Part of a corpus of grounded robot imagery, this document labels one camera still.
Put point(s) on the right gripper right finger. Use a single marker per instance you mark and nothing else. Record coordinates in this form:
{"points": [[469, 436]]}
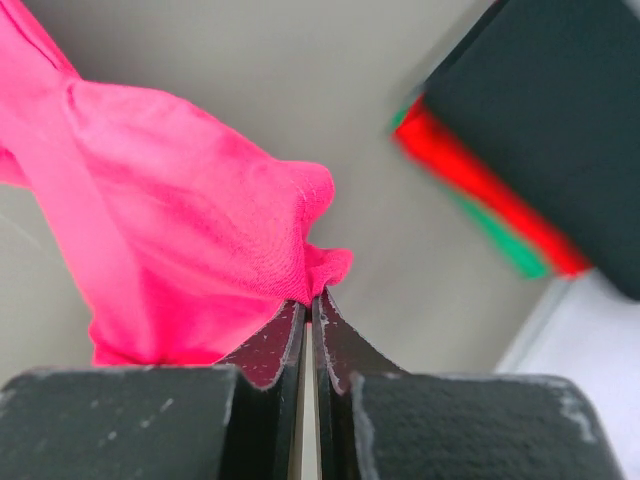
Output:
{"points": [[378, 421]]}

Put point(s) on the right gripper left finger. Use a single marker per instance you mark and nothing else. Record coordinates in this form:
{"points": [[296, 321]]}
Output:
{"points": [[236, 419]]}

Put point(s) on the pink t shirt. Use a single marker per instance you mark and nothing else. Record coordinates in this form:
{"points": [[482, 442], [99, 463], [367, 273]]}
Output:
{"points": [[184, 237]]}

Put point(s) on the green folded t shirt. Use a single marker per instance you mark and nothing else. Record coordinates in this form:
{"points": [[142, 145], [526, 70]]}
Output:
{"points": [[510, 245]]}

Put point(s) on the red folded t shirt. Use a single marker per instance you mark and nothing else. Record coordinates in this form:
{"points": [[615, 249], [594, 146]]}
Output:
{"points": [[426, 138]]}

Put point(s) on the black folded t shirt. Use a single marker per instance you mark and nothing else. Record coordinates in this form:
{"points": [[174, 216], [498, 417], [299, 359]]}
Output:
{"points": [[546, 94]]}

